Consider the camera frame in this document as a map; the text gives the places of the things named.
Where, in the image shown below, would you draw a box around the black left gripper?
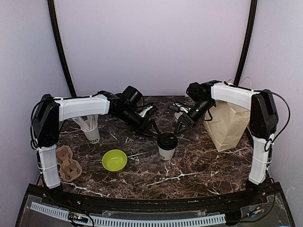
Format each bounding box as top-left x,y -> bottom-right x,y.
116,107 -> 161,138

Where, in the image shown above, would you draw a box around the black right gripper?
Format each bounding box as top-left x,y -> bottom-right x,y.
174,99 -> 213,135

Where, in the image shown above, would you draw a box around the black plastic cup lid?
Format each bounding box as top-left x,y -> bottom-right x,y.
157,132 -> 178,150

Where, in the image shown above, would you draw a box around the brown paper takeout bag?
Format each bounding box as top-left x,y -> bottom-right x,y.
203,77 -> 253,153

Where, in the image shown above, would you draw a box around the brown cardboard cup carrier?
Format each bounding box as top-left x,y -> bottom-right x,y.
56,146 -> 82,182

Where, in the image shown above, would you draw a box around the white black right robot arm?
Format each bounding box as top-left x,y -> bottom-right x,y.
174,80 -> 278,185

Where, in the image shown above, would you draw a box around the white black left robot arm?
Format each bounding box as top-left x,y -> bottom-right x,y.
29,86 -> 160,206

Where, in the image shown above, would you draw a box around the white scalloped ceramic bowl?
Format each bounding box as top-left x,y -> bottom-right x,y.
174,106 -> 190,122

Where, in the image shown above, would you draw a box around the lime green bowl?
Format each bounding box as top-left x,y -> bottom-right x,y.
102,149 -> 127,172

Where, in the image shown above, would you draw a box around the white cup holding straws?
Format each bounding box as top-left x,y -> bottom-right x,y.
83,127 -> 100,144

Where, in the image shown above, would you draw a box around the bundle of white wrapped straws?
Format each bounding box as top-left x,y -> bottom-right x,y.
72,114 -> 98,132

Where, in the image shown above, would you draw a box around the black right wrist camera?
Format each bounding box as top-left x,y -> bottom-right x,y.
186,82 -> 207,102

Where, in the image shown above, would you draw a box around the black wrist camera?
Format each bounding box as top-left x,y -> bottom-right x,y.
186,82 -> 207,102
122,86 -> 143,105

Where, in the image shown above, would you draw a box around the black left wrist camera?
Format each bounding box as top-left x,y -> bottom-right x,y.
122,86 -> 143,105

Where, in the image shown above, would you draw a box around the white slotted cable duct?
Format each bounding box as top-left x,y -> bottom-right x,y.
30,202 -> 226,227

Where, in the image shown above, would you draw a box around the black front table rail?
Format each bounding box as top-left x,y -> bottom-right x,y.
26,183 -> 282,216

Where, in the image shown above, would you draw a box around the black corner frame post right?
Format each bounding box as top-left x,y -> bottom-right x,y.
233,0 -> 258,85

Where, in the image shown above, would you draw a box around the black corner frame post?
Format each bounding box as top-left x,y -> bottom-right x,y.
47,0 -> 77,97
233,0 -> 258,85

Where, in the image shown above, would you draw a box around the black corner frame post left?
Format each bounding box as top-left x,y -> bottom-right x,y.
47,0 -> 77,97

